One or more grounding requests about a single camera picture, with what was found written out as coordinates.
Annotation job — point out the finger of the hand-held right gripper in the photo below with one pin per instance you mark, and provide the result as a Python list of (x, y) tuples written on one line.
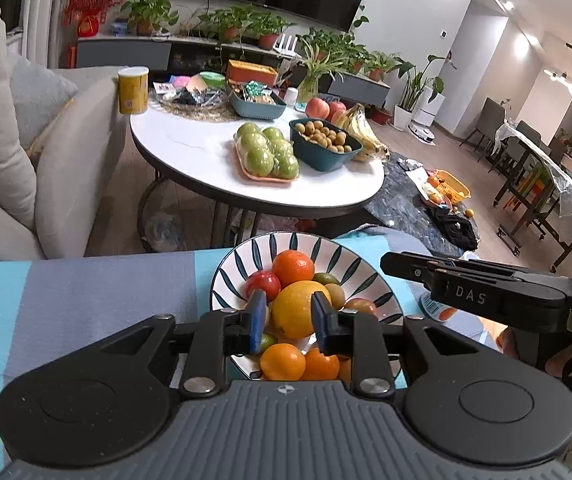
[(405, 262)]

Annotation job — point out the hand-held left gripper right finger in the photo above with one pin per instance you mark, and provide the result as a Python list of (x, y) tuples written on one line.
[(322, 322)]

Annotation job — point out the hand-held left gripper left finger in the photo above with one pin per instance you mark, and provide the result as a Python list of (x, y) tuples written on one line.
[(257, 325)]

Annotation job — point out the large yellow lemon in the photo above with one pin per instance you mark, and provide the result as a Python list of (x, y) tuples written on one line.
[(296, 310)]

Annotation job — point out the brown longan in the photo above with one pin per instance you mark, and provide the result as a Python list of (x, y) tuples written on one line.
[(337, 295)]

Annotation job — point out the red-green small apple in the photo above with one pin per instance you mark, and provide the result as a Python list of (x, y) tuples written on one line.
[(360, 306)]

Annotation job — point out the red apple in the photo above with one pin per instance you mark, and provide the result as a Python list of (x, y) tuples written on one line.
[(318, 108), (337, 111), (261, 282)]

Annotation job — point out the large orange tangerine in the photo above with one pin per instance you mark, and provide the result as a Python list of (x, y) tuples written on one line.
[(321, 366)]

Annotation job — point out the white blue striped bowl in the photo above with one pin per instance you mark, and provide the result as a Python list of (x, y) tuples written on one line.
[(355, 270)]

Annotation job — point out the glass jar with orange label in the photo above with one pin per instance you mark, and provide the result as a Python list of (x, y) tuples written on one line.
[(438, 310)]

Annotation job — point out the black cloth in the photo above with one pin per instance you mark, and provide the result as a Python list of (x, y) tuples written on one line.
[(458, 230)]

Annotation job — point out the dark marble low table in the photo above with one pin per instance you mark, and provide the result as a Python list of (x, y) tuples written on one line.
[(400, 200)]

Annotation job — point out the yellow plastic basket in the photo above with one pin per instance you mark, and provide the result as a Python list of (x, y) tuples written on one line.
[(453, 187)]

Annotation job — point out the white robot vacuum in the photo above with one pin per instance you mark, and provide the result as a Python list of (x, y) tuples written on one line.
[(421, 133)]

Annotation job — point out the dark blue bowl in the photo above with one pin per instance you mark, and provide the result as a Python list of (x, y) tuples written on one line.
[(326, 160)]

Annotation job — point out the dining table with plastic cover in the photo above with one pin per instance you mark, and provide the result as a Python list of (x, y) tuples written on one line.
[(550, 170)]

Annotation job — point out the bunch of ripe bananas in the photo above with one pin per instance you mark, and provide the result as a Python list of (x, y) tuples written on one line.
[(360, 130)]

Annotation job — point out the dark red plant pot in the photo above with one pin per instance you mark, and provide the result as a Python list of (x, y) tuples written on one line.
[(379, 115)]

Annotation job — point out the pile of brown longans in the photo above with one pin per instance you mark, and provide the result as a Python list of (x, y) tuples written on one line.
[(323, 135)]

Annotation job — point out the white robot vacuum dock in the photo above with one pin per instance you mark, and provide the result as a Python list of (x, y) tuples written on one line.
[(428, 110)]

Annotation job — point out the grey dining chair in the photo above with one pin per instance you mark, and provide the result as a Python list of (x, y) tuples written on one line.
[(488, 120)]

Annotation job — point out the blue grey striped tablecloth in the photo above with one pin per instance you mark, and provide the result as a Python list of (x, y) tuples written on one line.
[(91, 300)]

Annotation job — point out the tray of green apples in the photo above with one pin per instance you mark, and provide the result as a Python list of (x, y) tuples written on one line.
[(266, 155)]

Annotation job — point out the white round coffee table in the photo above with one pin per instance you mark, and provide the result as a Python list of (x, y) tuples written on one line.
[(191, 160)]

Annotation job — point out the tall large-leaf potted plant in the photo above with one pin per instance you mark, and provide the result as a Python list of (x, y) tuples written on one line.
[(418, 85)]

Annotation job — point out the small white cup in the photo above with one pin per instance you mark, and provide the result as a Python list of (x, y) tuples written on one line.
[(292, 98)]

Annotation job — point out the green potted plant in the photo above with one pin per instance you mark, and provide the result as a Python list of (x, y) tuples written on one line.
[(338, 50), (228, 22), (380, 62), (148, 10), (268, 27)]

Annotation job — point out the glass vase with plant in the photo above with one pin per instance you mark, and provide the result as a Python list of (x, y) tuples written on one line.
[(318, 72)]

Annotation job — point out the blue tray of snacks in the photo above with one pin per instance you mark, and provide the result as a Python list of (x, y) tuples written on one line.
[(258, 110)]

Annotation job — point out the ceiling lamp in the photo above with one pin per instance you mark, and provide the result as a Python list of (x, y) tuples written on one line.
[(570, 85)]

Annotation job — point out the glass plate with snacks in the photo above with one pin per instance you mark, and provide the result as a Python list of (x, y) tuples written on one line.
[(191, 100)]

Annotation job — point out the beige sofa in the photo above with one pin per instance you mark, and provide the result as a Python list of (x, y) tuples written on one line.
[(81, 160)]

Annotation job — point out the orange box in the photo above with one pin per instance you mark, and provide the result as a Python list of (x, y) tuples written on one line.
[(251, 72)]

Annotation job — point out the white router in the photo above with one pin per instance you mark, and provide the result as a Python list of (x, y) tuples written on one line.
[(287, 45)]

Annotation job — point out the yellow can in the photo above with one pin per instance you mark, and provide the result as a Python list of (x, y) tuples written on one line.
[(133, 92)]

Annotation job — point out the grey television cabinet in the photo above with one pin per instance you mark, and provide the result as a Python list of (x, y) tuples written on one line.
[(126, 52)]

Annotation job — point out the grey throw pillow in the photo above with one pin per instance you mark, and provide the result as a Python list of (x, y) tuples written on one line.
[(36, 90)]

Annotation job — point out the blue patterned pot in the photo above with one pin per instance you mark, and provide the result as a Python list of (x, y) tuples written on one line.
[(119, 28)]

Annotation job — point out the beige curtain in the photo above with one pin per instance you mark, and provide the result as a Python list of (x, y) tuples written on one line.
[(41, 10)]

